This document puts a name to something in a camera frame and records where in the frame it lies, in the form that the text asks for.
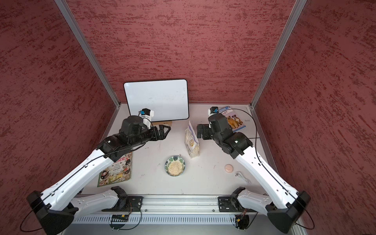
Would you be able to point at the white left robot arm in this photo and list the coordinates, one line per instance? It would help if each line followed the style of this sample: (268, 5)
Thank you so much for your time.
(57, 206)

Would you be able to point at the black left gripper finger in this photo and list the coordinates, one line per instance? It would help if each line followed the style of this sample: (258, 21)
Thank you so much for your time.
(164, 127)
(163, 134)

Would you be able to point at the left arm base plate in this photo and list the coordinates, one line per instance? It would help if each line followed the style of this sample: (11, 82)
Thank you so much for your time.
(128, 205)

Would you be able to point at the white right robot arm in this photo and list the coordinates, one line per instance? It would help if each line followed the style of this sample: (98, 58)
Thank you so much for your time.
(282, 204)

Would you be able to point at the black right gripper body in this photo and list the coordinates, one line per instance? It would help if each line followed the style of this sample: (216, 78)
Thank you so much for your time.
(207, 132)

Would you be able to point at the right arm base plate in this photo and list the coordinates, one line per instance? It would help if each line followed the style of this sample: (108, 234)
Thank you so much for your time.
(229, 204)

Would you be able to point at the white dry-erase board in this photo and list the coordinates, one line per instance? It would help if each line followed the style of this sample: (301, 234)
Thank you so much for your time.
(168, 99)

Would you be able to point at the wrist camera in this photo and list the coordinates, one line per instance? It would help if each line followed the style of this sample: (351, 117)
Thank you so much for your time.
(218, 124)
(135, 125)

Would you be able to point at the clear oats bag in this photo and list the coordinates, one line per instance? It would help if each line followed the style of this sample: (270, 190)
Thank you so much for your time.
(191, 142)

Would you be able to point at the aluminium front rail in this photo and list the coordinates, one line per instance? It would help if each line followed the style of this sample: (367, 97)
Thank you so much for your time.
(173, 210)

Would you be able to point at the small wooden easel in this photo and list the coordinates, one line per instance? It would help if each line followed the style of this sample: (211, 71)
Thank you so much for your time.
(166, 123)

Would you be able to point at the colourful picture book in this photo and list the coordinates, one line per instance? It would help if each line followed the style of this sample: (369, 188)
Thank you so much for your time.
(119, 171)

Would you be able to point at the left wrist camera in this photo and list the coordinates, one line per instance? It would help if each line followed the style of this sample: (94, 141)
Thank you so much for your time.
(135, 125)

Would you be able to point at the round pink lid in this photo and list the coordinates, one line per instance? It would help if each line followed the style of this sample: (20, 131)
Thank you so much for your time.
(229, 168)

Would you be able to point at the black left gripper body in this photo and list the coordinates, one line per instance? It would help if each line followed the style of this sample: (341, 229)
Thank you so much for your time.
(152, 134)

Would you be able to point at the green leaf pattern bowl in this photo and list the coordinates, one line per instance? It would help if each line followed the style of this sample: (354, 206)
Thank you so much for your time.
(174, 166)

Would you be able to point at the left corner aluminium post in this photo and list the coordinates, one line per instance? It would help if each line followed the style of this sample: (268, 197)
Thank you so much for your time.
(71, 21)

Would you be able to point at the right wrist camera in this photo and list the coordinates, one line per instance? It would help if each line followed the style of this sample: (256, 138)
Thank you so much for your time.
(218, 124)

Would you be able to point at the dog picture book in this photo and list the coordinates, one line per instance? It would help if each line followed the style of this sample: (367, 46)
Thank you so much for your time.
(232, 118)

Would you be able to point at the right corner aluminium post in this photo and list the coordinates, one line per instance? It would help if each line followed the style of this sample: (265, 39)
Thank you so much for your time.
(290, 24)

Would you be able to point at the corner aluminium post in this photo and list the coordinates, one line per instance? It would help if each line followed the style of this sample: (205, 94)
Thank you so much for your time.
(71, 21)
(290, 24)

